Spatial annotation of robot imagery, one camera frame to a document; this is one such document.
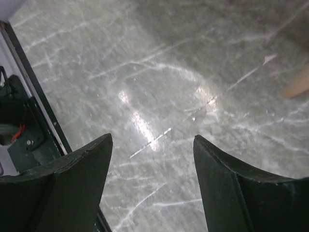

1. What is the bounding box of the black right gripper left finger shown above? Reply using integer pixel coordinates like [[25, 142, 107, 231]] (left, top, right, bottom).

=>
[[0, 133, 113, 232]]

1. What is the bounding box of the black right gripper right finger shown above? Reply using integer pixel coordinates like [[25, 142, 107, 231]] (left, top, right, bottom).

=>
[[193, 135, 309, 232]]

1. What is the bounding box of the wooden two-tier shelf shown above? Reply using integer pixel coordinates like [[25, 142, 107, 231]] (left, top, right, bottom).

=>
[[282, 66, 309, 99]]

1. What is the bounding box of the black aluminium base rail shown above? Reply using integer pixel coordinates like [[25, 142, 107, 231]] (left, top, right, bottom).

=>
[[0, 20, 112, 232]]

